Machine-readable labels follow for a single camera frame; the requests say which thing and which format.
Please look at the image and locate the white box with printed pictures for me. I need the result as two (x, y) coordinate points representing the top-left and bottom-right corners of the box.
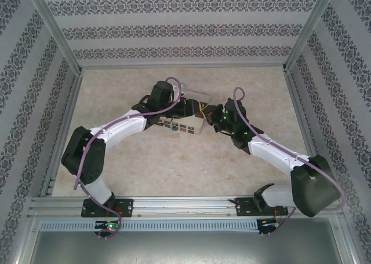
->
(155, 89), (210, 137)

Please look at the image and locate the small circuit board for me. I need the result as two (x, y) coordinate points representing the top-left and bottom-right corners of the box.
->
(94, 221), (120, 232)
(259, 217), (279, 228)

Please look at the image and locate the grey metal tray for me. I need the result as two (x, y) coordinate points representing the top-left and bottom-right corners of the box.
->
(17, 230), (357, 264)

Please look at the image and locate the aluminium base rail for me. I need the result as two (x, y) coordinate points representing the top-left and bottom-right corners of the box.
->
(28, 196), (344, 218)

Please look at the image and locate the aluminium side rail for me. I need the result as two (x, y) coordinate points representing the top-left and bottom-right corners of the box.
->
(40, 68), (85, 197)

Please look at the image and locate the grey slotted cable duct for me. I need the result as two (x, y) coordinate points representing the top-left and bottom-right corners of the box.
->
(39, 219), (259, 233)

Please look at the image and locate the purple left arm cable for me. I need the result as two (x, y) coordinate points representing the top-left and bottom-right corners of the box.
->
(74, 76), (186, 239)

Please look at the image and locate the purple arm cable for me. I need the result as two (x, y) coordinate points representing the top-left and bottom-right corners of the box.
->
(233, 86), (346, 237)
(74, 76), (186, 239)

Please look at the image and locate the aluminium frame post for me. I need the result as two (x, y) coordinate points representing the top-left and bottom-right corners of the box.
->
(28, 0), (85, 75)
(282, 0), (340, 75)

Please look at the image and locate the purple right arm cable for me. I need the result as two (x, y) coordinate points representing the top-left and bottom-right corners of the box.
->
(233, 86), (346, 237)

